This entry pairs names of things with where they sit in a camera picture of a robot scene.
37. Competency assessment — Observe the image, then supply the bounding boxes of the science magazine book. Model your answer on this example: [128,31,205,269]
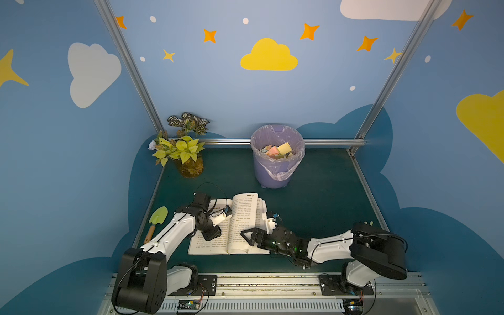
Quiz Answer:
[188,193,269,255]

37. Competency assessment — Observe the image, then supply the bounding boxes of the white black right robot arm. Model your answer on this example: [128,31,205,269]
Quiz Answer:
[241,223,408,290]

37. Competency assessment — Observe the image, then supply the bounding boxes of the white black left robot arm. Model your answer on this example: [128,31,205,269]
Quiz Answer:
[111,192,232,314]

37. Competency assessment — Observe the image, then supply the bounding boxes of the discarded sticky notes pile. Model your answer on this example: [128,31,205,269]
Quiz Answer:
[260,143,294,160]

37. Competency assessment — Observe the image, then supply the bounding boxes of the potted green plant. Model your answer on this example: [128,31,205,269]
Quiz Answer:
[148,112,209,179]

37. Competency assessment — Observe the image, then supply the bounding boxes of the purple trash bin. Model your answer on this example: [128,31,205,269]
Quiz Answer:
[253,124,304,190]

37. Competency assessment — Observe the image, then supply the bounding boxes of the left green circuit board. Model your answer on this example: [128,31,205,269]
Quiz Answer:
[177,300,200,311]

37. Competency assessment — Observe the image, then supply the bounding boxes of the green circuit board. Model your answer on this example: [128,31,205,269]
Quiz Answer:
[343,299,364,315]
[177,300,200,311]

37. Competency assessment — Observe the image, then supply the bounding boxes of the translucent bin liner bag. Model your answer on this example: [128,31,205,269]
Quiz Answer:
[250,124,307,182]

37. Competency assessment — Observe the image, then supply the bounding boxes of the right green circuit board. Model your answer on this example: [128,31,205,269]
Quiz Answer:
[343,299,364,315]

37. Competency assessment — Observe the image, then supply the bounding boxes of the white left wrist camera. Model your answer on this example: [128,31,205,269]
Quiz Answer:
[209,206,232,227]

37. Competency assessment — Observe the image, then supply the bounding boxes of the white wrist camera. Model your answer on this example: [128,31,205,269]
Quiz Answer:
[264,211,279,234]
[209,206,232,227]

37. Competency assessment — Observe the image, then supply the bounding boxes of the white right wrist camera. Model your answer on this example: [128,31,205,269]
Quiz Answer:
[264,211,279,234]

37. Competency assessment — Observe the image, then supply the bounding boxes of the green trowel wooden handle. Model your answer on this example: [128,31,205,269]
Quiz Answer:
[144,206,168,244]

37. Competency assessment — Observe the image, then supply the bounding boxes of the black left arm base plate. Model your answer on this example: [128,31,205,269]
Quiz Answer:
[170,274,218,296]

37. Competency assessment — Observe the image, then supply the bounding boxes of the aluminium front rail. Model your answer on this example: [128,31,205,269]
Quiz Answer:
[96,272,441,315]

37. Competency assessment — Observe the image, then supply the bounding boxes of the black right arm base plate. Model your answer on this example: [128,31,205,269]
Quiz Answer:
[318,273,374,297]

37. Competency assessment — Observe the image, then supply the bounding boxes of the aluminium frame back bar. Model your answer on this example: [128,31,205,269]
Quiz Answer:
[201,138,366,147]

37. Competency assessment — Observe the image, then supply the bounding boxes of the aluminium frame left post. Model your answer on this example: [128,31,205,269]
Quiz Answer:
[94,0,165,132]

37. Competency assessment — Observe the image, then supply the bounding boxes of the aluminium frame post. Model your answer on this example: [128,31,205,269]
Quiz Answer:
[94,0,165,132]
[349,0,443,157]

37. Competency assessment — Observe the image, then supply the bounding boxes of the aluminium frame right post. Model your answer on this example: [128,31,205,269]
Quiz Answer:
[349,0,443,157]

